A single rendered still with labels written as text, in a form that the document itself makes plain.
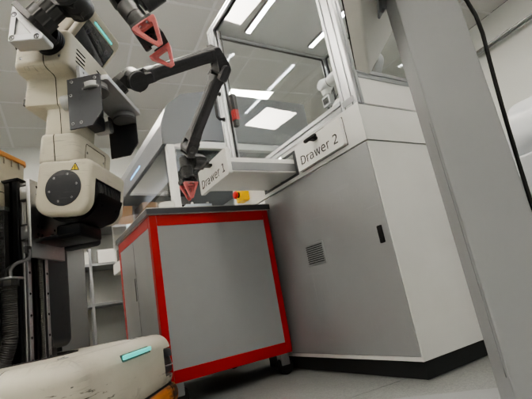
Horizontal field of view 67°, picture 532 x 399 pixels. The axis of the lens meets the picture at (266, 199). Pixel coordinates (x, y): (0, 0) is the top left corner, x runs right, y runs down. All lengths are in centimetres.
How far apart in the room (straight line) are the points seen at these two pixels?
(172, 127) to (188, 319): 140
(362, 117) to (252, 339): 99
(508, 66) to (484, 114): 407
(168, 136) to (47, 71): 131
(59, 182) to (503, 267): 109
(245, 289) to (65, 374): 96
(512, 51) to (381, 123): 353
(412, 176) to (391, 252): 32
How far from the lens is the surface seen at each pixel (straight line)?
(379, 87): 163
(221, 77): 181
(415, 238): 146
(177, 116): 271
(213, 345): 168
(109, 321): 570
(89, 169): 123
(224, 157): 159
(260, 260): 181
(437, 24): 99
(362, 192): 145
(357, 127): 148
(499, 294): 85
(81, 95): 130
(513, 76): 492
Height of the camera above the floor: 33
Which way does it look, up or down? 14 degrees up
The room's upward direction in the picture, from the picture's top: 10 degrees counter-clockwise
